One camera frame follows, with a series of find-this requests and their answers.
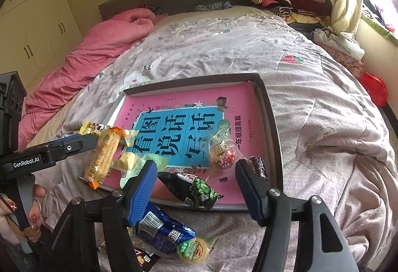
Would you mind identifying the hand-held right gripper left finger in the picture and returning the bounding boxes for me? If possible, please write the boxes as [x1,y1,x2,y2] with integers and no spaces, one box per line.
[40,159,158,272]

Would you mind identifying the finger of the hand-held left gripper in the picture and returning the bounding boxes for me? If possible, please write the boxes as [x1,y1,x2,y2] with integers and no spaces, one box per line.
[0,134,100,186]

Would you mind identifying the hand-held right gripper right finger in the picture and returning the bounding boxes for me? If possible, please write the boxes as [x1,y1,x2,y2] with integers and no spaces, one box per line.
[235,159,359,272]

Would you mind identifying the dark red candy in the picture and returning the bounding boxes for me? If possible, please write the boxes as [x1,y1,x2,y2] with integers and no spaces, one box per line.
[248,156,268,180]

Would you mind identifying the pale yellow green snack packet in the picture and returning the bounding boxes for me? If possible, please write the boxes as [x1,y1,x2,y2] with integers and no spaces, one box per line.
[117,152,170,189]

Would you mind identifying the yellow corn snack packet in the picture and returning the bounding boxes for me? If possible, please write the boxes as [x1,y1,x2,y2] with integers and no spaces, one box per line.
[78,121,139,191]

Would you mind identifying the clear packet with red snack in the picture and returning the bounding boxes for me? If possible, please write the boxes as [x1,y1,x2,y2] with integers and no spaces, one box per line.
[207,119,247,171]

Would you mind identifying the black green pea packet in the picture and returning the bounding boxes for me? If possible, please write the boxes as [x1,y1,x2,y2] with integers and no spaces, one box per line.
[157,171,224,209]

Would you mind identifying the shallow grey cardboard box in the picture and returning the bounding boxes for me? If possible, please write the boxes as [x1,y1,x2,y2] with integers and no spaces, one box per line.
[78,73,284,213]

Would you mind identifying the person's left hand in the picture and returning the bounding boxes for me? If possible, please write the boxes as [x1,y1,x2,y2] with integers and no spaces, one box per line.
[0,183,47,244]

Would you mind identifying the shiny blue snack packet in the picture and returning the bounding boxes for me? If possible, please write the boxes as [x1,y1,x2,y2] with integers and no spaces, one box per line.
[136,201,197,256]

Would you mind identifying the small black red packet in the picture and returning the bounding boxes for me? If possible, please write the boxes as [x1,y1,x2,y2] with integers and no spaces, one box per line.
[133,246,160,269]

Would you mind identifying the round yellow cake packet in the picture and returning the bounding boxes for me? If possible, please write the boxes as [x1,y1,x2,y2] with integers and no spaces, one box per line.
[177,235,219,264]

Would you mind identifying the cream wardrobe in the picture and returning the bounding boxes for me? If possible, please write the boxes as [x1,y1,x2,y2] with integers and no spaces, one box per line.
[0,0,83,93]

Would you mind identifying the pink quilt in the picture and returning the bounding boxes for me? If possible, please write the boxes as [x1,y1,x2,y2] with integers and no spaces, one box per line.
[19,8,168,153]

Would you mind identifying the pink and blue book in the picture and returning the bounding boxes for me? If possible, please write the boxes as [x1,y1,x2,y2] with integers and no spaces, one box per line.
[110,81,268,207]

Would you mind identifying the red plastic bag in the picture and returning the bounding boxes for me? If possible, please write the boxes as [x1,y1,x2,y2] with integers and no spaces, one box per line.
[360,72,389,108]

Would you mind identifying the pink floral cloth bundle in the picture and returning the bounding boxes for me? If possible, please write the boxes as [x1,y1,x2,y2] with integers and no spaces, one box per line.
[312,27,366,79]

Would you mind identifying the dark floral pillow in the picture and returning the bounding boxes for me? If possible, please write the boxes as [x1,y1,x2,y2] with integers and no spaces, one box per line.
[193,1,233,12]

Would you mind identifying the clothes on window sill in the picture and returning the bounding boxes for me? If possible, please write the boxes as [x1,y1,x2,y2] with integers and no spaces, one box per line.
[361,0,398,34]

